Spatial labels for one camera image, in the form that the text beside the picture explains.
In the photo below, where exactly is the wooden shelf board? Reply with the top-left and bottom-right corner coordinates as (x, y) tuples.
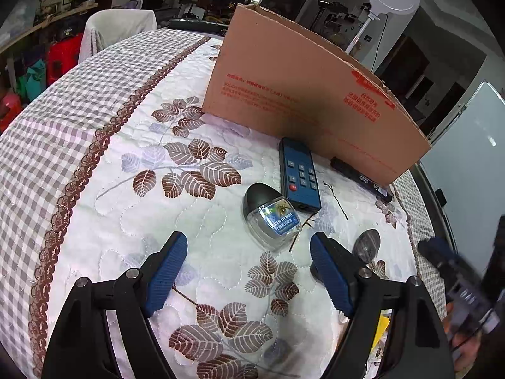
(0, 0), (97, 54)

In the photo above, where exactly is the black marker pen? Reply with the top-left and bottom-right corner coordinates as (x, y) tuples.
(330, 156), (394, 202)

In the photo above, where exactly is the blue remote control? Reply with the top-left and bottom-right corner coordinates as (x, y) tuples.
(278, 137), (322, 212)

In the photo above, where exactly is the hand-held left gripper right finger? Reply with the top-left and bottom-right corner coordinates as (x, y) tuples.
(310, 232), (454, 379)

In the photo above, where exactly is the clear eye drop bottle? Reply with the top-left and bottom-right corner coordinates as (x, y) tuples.
(242, 183), (302, 251)

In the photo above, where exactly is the brown cardboard box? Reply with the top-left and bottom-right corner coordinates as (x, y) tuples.
(202, 3), (432, 186)

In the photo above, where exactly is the thin black twig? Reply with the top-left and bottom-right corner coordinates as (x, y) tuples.
(324, 182), (348, 220)

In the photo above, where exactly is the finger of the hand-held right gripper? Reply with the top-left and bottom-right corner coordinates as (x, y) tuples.
(417, 237), (480, 281)

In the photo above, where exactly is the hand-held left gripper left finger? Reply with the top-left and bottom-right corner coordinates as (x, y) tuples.
(41, 232), (188, 379)

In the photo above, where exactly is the white covered chair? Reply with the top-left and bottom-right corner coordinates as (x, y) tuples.
(79, 9), (158, 64)

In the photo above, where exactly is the shiny grey round object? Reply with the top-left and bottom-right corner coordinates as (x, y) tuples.
(352, 229), (382, 263)

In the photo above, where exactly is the white board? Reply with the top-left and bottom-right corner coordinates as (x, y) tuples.
(418, 81), (505, 273)

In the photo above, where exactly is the quilted checked leaf-print blanket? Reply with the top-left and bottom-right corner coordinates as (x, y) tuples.
(0, 27), (450, 379)

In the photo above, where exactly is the yellow paper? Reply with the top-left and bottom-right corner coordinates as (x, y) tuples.
(367, 312), (393, 364)

